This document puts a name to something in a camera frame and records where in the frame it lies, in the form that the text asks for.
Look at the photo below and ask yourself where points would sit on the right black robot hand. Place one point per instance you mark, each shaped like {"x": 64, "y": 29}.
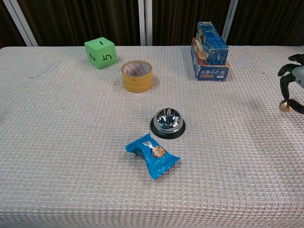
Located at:
{"x": 293, "y": 71}

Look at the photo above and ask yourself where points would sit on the white metal frame post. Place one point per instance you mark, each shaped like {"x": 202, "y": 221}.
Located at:
{"x": 229, "y": 20}
{"x": 20, "y": 22}
{"x": 145, "y": 22}

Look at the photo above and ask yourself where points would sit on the green foam number cube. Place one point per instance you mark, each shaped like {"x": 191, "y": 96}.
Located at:
{"x": 100, "y": 52}

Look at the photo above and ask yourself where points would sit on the small brass bell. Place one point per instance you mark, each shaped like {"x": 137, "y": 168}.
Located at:
{"x": 284, "y": 106}

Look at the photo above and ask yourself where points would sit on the large blue biscuit box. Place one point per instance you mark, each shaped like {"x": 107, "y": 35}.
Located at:
{"x": 209, "y": 71}

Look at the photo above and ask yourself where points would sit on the small blue biscuit box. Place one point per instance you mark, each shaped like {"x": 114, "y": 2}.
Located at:
{"x": 212, "y": 44}

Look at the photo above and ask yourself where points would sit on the yellow packing tape roll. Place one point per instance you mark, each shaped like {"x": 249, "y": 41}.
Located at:
{"x": 137, "y": 76}

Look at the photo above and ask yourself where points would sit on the beige waffle tablecloth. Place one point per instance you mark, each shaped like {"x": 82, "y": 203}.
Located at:
{"x": 142, "y": 147}

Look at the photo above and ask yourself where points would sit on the chrome desk call bell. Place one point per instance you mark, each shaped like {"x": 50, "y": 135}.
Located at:
{"x": 167, "y": 121}

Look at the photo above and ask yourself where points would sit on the dark brown curtain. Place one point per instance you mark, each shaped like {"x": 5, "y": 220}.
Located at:
{"x": 78, "y": 21}

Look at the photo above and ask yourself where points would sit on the blue cookie snack packet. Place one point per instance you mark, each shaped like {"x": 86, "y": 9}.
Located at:
{"x": 153, "y": 156}

